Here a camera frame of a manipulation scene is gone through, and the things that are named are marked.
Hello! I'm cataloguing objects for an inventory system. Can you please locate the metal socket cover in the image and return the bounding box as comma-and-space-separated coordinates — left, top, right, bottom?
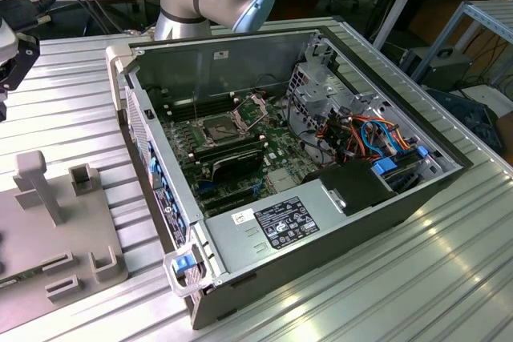
231, 92, 269, 131

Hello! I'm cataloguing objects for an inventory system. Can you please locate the CPU socket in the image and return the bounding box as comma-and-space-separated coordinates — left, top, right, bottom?
191, 111, 253, 147

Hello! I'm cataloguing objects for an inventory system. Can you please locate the green RAM stick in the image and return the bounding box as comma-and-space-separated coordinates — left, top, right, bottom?
0, 269, 45, 290
193, 139, 268, 163

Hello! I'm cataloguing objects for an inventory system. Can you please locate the black expansion card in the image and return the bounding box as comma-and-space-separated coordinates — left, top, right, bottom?
208, 151, 265, 183

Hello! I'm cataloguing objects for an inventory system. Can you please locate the green motherboard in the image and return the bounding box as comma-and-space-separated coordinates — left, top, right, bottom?
154, 84, 306, 219

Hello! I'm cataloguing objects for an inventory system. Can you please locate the silver chipset heatsink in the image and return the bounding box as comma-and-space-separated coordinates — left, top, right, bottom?
265, 168, 301, 195

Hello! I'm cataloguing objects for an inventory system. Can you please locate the metal drive cage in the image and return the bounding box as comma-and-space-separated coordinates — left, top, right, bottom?
285, 62, 382, 137

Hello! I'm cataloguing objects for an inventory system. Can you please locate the silver power supply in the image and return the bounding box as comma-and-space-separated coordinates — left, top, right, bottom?
203, 179, 350, 276

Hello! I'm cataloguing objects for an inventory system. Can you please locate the black plastic shroud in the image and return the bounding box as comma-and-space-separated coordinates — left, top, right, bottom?
302, 159, 398, 217

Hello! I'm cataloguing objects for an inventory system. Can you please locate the blue disk carrier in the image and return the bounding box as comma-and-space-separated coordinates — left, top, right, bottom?
370, 159, 398, 178

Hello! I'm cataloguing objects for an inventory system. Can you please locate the grey PC case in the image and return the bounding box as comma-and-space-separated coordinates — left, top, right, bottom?
104, 16, 475, 331

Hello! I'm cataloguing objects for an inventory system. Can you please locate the blue case latch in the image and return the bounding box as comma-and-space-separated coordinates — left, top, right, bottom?
171, 255, 194, 277

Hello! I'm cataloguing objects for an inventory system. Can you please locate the grey parts rack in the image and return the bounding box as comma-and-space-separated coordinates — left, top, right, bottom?
0, 150, 130, 333

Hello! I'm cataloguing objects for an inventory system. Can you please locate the dark blue bin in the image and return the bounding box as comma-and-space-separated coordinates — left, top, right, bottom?
424, 87, 507, 155

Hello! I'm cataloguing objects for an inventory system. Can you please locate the brown cardboard box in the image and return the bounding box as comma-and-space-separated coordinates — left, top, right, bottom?
495, 112, 513, 155

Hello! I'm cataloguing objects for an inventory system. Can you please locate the aluminium slat shelf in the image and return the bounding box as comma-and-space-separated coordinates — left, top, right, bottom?
412, 0, 513, 91

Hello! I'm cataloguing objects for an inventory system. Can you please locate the orange wire bundle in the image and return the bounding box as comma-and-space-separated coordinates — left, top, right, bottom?
316, 115, 364, 161

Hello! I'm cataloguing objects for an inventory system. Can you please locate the blue wire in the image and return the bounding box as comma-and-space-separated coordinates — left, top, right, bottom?
372, 119, 402, 155
359, 119, 386, 159

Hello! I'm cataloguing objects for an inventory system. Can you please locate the clear case handle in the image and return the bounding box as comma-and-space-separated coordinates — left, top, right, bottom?
162, 251, 210, 299

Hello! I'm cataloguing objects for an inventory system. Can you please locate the grey case handle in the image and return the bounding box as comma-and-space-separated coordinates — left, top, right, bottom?
104, 44, 140, 113

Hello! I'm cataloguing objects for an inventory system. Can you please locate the black box with handle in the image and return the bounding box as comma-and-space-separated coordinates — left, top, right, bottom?
400, 46, 475, 93

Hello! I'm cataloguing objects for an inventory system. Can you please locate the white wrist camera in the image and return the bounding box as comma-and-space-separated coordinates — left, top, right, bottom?
0, 17, 20, 63

